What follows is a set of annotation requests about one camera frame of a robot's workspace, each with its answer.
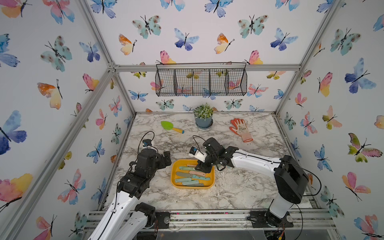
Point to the black wire wall basket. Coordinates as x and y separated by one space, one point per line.
200 80

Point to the red and pink glove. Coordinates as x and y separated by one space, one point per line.
239 127

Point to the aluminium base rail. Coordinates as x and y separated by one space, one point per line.
220 220

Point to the green toy garden trowel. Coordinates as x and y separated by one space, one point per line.
169 126

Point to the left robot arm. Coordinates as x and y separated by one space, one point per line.
126 215

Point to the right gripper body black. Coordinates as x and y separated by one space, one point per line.
210 161

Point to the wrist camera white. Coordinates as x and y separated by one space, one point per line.
197 154
148 144

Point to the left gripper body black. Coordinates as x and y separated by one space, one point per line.
159 163

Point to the pink sheathed knife in tray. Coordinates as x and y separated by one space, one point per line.
197 173

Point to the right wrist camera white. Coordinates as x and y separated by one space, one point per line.
197 154

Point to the potted green plant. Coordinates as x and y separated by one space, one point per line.
204 116

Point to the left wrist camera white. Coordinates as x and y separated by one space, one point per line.
148 144

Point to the yellow plastic storage tray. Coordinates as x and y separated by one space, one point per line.
183 180

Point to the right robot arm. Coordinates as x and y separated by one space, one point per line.
290 178

